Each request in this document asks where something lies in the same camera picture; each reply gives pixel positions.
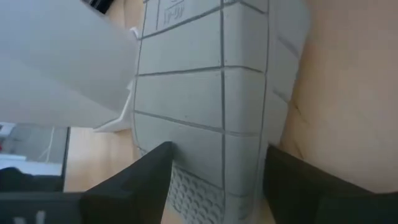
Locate white faceted plant pot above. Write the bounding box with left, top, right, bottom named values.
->
left=0, top=0, right=140, bottom=134

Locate white rubber slide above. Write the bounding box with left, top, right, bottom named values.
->
left=132, top=0, right=312, bottom=224

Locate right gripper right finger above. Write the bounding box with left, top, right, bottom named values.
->
left=263, top=143, right=398, bottom=224

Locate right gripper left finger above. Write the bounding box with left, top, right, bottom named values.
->
left=0, top=141, right=174, bottom=224

